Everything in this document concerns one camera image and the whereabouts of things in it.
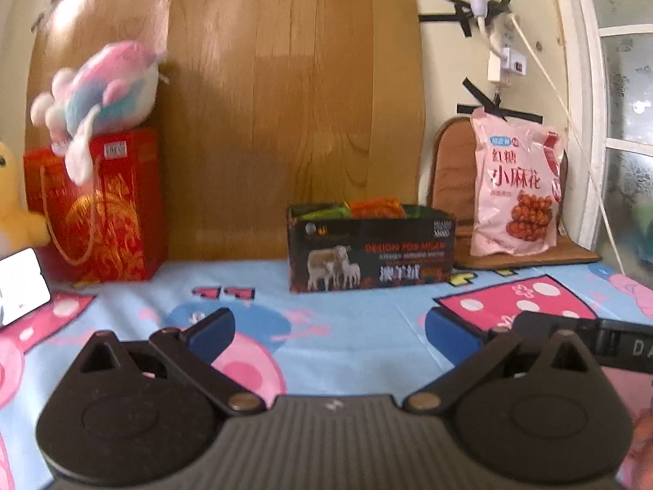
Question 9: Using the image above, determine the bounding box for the white power strip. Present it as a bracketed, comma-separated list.
[487, 10, 529, 85]

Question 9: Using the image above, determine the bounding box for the green snack packet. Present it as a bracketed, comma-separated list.
[293, 202, 353, 220]

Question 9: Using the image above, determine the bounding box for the cartoon printed blanket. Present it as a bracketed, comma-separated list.
[0, 258, 653, 490]

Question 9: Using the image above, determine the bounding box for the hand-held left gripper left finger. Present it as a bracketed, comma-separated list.
[76, 307, 267, 415]

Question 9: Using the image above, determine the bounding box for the yellow plush duck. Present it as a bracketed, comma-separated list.
[0, 143, 52, 253]

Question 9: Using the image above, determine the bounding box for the wooden board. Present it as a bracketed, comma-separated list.
[25, 0, 426, 261]

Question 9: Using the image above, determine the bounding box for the orange snack packet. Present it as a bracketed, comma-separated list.
[349, 196, 404, 219]

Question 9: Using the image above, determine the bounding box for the pink and blue plush toy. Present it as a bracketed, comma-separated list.
[31, 42, 169, 185]

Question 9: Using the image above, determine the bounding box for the brown wooden chair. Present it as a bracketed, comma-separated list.
[431, 116, 602, 269]

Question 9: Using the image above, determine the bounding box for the white window frame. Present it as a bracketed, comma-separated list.
[548, 0, 653, 276]

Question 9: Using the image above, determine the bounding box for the red gift bag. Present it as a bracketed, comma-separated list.
[23, 129, 169, 283]

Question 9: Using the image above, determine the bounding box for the pink snack bag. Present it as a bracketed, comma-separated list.
[469, 107, 564, 257]

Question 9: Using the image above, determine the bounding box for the white cable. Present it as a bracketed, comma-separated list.
[510, 15, 626, 276]

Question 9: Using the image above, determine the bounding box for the white phone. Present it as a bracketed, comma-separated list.
[0, 247, 52, 328]

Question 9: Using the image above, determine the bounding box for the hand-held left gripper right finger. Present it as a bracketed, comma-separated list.
[403, 306, 604, 414]

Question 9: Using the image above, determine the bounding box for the black sheep print box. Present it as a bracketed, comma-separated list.
[287, 203, 456, 293]

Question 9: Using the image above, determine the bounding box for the black tape strip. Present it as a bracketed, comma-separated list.
[456, 78, 544, 123]
[418, 0, 516, 38]

